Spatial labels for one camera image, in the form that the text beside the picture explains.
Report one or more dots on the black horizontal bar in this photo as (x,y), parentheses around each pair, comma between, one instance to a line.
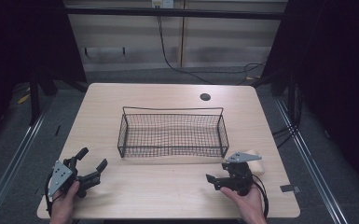
(174,13)

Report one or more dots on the yellow tape strip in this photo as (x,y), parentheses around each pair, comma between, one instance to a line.
(23,98)

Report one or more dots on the black round table grommet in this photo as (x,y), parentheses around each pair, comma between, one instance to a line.
(205,96)

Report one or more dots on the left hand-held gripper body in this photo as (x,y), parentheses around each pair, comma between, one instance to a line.
(61,177)

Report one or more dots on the beige rounded object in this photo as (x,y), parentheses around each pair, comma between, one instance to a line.
(258,168)

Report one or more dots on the grey tape strip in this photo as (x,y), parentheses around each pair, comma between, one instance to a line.
(289,188)

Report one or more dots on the metal floor rail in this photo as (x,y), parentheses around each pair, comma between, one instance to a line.
(9,165)
(307,158)

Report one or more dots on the white wall outlet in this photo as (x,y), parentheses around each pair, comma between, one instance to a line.
(162,3)

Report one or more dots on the small black tape strip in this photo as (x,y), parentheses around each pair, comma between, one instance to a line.
(57,130)

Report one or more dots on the person's left hand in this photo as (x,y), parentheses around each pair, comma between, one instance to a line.
(62,203)

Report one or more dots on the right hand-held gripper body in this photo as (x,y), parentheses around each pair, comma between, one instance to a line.
(240,174)

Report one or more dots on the dark curtain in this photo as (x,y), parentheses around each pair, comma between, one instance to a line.
(332,62)
(18,43)

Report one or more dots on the black metal stand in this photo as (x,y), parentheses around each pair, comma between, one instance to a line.
(34,99)

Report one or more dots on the person's right hand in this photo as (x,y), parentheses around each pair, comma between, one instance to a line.
(248,205)

